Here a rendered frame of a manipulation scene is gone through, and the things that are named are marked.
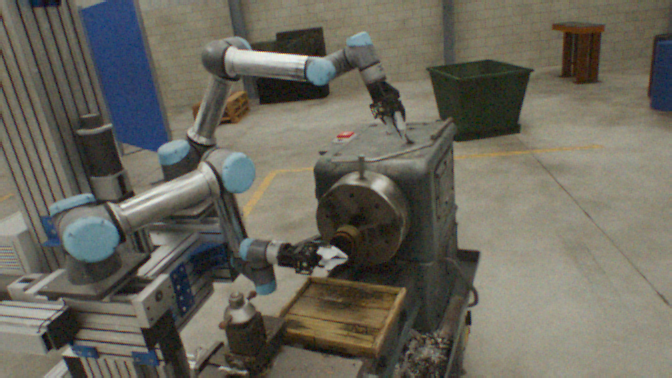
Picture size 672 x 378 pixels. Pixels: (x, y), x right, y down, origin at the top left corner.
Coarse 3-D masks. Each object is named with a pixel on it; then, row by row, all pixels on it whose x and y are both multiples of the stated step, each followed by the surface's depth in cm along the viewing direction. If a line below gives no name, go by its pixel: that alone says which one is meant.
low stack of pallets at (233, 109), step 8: (232, 96) 925; (200, 104) 882; (232, 104) 876; (240, 104) 924; (248, 104) 978; (224, 112) 926; (232, 112) 873; (240, 112) 927; (248, 112) 973; (224, 120) 880; (232, 120) 881
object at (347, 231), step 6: (342, 228) 148; (348, 228) 147; (354, 228) 148; (336, 234) 146; (342, 234) 145; (348, 234) 146; (354, 234) 146; (336, 240) 149; (342, 240) 152; (348, 240) 144; (354, 240) 146; (360, 240) 148; (336, 246) 149; (342, 246) 150; (348, 246) 151; (354, 246) 147; (348, 252) 145
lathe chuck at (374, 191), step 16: (352, 176) 158; (368, 176) 157; (336, 192) 155; (352, 192) 153; (368, 192) 150; (384, 192) 151; (320, 208) 161; (352, 208) 155; (368, 208) 153; (384, 208) 150; (400, 208) 152; (320, 224) 163; (352, 224) 164; (368, 240) 158; (384, 240) 155; (400, 240) 153; (368, 256) 160; (384, 256) 157
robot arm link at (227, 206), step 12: (204, 156) 141; (216, 204) 151; (228, 204) 150; (228, 216) 152; (240, 216) 155; (228, 228) 154; (240, 228) 155; (228, 240) 157; (240, 240) 156; (240, 264) 160
